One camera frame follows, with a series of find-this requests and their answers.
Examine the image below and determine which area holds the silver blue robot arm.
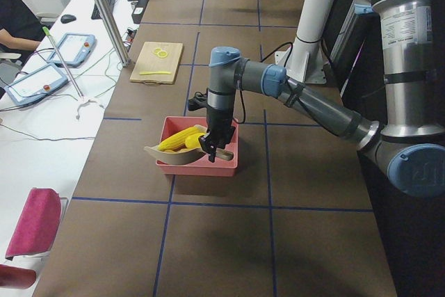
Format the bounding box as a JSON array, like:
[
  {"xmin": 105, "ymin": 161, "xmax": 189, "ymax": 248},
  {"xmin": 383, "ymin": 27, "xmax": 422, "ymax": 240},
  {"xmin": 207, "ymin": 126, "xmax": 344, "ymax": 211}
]
[{"xmin": 188, "ymin": 0, "xmax": 444, "ymax": 197}]

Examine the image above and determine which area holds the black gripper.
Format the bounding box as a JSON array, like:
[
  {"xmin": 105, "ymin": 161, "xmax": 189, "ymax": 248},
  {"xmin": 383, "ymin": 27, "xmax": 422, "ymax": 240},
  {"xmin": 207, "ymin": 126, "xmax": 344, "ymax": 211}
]
[{"xmin": 188, "ymin": 92, "xmax": 235, "ymax": 163}]

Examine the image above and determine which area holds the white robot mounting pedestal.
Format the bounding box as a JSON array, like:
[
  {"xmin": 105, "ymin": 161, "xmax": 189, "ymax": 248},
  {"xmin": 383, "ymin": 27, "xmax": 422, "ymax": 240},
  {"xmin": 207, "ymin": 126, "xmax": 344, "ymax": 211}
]
[{"xmin": 274, "ymin": 0, "xmax": 359, "ymax": 84}]

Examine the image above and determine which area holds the beige plastic dustpan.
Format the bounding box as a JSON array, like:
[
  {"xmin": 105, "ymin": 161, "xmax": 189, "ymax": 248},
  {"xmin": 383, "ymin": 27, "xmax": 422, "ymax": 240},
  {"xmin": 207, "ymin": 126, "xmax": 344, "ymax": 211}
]
[{"xmin": 143, "ymin": 124, "xmax": 234, "ymax": 166}]

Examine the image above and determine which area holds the aluminium frame post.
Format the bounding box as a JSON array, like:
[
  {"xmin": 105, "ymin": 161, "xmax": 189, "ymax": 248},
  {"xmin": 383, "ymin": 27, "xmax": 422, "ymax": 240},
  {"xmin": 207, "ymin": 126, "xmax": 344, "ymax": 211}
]
[{"xmin": 94, "ymin": 0, "xmax": 131, "ymax": 67}]

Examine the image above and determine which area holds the blue teach pendant far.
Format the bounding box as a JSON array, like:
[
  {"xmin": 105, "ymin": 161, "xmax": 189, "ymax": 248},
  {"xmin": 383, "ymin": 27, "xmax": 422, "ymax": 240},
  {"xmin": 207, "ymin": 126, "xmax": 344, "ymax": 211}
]
[{"xmin": 49, "ymin": 33, "xmax": 96, "ymax": 68}]

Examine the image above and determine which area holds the magenta cloth on stand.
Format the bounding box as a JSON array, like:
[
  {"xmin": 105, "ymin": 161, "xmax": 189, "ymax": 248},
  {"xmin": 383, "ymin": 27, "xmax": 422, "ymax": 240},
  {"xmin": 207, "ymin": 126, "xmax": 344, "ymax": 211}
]
[{"xmin": 5, "ymin": 188, "xmax": 62, "ymax": 260}]

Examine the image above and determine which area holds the bamboo cutting board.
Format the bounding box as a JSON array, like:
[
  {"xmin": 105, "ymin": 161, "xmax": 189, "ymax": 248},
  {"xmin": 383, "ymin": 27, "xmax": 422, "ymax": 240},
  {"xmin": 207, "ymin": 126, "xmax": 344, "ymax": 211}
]
[{"xmin": 129, "ymin": 42, "xmax": 184, "ymax": 85}]

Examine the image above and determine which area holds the black computer mouse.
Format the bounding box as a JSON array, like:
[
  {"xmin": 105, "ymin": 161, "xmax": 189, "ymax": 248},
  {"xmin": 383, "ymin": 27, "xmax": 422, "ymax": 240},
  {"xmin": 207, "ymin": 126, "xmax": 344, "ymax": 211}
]
[{"xmin": 60, "ymin": 14, "xmax": 76, "ymax": 24}]

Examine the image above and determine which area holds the lemon slice near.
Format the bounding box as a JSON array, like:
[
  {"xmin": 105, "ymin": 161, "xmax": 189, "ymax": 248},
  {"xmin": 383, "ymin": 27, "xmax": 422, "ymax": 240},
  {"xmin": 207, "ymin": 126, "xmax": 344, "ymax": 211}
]
[{"xmin": 156, "ymin": 50, "xmax": 168, "ymax": 58}]

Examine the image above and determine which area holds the yellow corn cob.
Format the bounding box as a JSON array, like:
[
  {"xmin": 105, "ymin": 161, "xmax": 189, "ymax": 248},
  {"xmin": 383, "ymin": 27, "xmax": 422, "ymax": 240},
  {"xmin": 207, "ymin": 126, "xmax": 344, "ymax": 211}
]
[{"xmin": 158, "ymin": 126, "xmax": 203, "ymax": 151}]

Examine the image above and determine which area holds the blue teach pendant near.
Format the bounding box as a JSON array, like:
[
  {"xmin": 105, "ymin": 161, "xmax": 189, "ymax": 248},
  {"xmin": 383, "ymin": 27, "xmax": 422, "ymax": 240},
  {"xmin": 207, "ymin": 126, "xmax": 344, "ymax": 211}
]
[{"xmin": 5, "ymin": 63, "xmax": 68, "ymax": 106}]

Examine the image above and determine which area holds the blue teach pendant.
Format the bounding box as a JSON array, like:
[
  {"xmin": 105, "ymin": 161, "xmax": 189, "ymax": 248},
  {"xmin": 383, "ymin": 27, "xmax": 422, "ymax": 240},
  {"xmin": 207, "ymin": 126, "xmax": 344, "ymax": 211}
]
[
  {"xmin": 5, "ymin": 63, "xmax": 68, "ymax": 106},
  {"xmin": 49, "ymin": 33, "xmax": 96, "ymax": 68}
]

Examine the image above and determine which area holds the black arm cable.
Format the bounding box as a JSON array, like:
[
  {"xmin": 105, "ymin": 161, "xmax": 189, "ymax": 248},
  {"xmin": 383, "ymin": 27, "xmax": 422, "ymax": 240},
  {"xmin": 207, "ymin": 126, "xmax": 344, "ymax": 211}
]
[{"xmin": 236, "ymin": 41, "xmax": 295, "ymax": 125}]

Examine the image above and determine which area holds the pink plastic bin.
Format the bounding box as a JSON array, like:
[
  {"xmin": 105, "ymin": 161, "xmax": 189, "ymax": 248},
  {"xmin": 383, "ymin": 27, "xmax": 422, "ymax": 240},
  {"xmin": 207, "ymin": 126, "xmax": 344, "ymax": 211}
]
[{"xmin": 156, "ymin": 116, "xmax": 238, "ymax": 177}]

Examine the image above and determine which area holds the yellow potato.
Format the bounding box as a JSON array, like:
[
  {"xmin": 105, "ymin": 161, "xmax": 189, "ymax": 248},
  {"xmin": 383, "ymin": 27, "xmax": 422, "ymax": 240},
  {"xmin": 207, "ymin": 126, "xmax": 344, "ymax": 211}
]
[{"xmin": 184, "ymin": 133, "xmax": 204, "ymax": 149}]

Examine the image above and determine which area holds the yellow plastic knife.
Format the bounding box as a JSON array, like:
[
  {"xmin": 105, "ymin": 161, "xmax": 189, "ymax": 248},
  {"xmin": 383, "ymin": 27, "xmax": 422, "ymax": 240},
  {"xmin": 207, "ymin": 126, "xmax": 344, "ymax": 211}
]
[{"xmin": 138, "ymin": 70, "xmax": 172, "ymax": 76}]

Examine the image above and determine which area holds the seated person black shirt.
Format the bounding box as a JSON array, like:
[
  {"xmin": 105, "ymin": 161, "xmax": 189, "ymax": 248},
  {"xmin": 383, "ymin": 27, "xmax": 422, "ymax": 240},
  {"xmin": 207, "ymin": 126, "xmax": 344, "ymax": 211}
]
[{"xmin": 1, "ymin": 0, "xmax": 45, "ymax": 63}]

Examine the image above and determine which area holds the metal rod green tip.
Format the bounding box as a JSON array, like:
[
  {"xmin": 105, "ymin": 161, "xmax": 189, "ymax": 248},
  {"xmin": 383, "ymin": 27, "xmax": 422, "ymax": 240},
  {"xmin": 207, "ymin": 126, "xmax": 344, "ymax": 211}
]
[{"xmin": 42, "ymin": 26, "xmax": 84, "ymax": 99}]

